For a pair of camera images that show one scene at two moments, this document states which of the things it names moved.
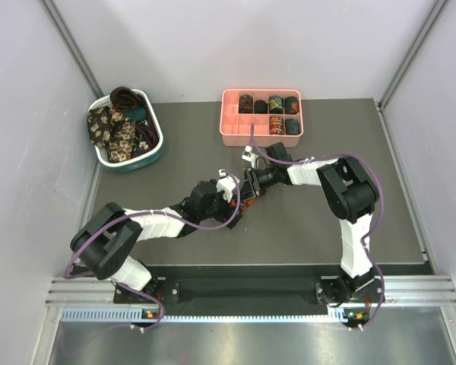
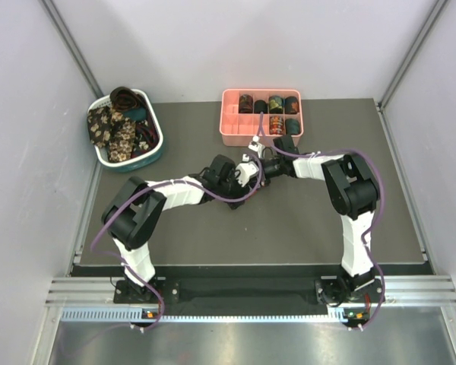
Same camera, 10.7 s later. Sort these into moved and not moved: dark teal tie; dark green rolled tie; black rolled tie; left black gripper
Moved: left black gripper
Not moved: dark green rolled tie; black rolled tie; dark teal tie
